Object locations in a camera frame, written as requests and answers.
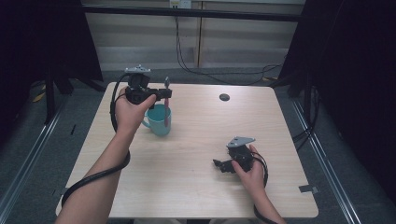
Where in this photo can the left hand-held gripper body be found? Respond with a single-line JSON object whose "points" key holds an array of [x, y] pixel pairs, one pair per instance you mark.
{"points": [[138, 90]]}

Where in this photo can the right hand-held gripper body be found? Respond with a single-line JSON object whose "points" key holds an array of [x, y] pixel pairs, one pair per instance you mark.
{"points": [[241, 155]]}

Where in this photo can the pink toothbrush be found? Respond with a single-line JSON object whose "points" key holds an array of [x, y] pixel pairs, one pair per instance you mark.
{"points": [[166, 112]]}

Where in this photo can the teal cup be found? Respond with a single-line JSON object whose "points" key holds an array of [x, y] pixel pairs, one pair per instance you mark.
{"points": [[157, 123]]}

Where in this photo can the person's right hand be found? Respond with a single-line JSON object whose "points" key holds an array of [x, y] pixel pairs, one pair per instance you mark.
{"points": [[253, 179]]}

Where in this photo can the person's left hand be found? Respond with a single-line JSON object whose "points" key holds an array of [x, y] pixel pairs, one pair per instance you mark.
{"points": [[129, 116]]}

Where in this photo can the dark round table grommet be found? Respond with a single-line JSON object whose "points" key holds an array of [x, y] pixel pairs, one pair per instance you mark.
{"points": [[224, 97]]}

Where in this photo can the grey tape piece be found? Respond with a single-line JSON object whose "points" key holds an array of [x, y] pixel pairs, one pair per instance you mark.
{"points": [[63, 190], [308, 188]]}

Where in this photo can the small black floor tape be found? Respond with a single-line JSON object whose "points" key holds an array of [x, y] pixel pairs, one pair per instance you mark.
{"points": [[73, 129]]}

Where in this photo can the black horizontal bar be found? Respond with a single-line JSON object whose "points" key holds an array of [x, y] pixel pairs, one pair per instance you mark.
{"points": [[193, 13]]}

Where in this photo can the black metal stand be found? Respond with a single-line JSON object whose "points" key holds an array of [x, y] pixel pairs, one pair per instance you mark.
{"points": [[49, 99]]}

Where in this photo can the yellow floor scrap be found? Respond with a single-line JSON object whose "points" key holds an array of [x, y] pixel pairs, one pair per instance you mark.
{"points": [[39, 97]]}

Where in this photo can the black curtain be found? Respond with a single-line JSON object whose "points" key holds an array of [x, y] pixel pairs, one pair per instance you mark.
{"points": [[351, 77], [37, 40]]}

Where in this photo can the metal floor rail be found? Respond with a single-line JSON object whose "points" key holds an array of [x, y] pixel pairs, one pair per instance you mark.
{"points": [[28, 161], [327, 165]]}

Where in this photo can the white wall outlet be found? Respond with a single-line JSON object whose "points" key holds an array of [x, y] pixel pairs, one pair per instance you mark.
{"points": [[180, 3]]}

